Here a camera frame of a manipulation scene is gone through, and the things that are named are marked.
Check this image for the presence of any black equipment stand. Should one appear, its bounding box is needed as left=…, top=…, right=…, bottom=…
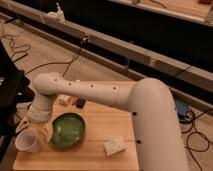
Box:
left=0, top=41, right=35, bottom=162

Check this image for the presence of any black rectangular block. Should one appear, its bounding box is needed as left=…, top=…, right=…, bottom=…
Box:
left=76, top=99, right=86, bottom=109

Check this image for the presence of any white sponge block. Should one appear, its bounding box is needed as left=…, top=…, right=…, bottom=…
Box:
left=104, top=137, right=126, bottom=157

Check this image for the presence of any white object on rail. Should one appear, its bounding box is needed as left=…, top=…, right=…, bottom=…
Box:
left=46, top=3, right=65, bottom=22

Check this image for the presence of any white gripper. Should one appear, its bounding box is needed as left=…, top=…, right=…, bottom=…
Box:
left=15, top=105, right=53, bottom=143

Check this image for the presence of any black tangled cables right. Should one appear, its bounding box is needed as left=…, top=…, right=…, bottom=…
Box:
left=178, top=106, right=213, bottom=171

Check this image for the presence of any green bowl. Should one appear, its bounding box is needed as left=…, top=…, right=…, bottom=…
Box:
left=51, top=113, right=86, bottom=149

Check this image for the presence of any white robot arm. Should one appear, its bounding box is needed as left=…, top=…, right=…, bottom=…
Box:
left=27, top=72, right=190, bottom=171

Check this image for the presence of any black floor cable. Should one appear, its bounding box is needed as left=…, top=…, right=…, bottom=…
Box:
left=0, top=23, right=90, bottom=79

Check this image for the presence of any red marker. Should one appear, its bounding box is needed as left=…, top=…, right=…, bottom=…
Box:
left=71, top=97, right=78, bottom=105

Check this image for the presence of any blue box on floor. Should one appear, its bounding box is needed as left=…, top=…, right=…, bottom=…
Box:
left=175, top=99, right=188, bottom=116

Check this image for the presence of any long metal rail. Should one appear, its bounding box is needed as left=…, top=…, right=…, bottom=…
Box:
left=0, top=0, right=213, bottom=94

